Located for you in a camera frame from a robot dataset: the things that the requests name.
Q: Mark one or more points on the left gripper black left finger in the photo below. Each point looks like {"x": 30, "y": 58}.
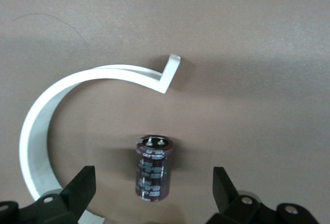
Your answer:
{"x": 77, "y": 195}

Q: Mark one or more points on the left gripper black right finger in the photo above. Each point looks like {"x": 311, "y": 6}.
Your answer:
{"x": 224, "y": 195}

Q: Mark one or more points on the dark electrolytic capacitor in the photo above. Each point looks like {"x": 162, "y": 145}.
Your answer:
{"x": 152, "y": 172}

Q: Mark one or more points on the brown table mat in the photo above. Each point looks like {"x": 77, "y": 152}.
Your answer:
{"x": 232, "y": 40}

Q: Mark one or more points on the white curved plastic bracket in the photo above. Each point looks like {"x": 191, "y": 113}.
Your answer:
{"x": 38, "y": 115}

